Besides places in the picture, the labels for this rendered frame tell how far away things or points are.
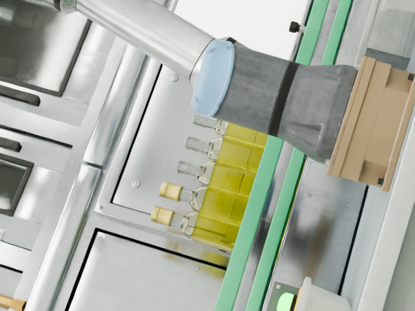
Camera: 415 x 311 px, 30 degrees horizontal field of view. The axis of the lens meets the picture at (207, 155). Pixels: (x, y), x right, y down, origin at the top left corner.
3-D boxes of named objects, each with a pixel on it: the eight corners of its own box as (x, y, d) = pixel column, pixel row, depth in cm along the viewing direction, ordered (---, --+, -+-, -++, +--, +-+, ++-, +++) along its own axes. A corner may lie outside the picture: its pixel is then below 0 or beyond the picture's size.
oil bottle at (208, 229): (283, 242, 164) (188, 213, 167) (285, 236, 159) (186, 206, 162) (276, 266, 163) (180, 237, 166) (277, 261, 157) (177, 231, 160)
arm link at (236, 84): (264, 137, 111) (176, 110, 113) (272, 134, 125) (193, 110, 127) (289, 57, 110) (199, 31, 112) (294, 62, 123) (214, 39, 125)
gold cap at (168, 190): (184, 187, 168) (165, 181, 168) (181, 185, 164) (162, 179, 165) (179, 202, 167) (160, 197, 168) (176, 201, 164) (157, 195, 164)
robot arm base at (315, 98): (363, 55, 109) (295, 36, 110) (331, 157, 107) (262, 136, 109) (354, 82, 124) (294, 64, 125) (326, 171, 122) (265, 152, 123)
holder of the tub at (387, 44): (403, 45, 168) (368, 37, 169) (431, -22, 142) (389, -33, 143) (384, 116, 163) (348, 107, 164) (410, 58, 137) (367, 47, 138)
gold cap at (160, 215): (168, 224, 162) (149, 218, 163) (170, 229, 165) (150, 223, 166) (174, 208, 163) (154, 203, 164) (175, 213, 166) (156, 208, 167)
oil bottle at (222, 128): (312, 143, 171) (220, 118, 174) (314, 134, 166) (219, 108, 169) (306, 166, 169) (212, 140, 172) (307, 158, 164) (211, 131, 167)
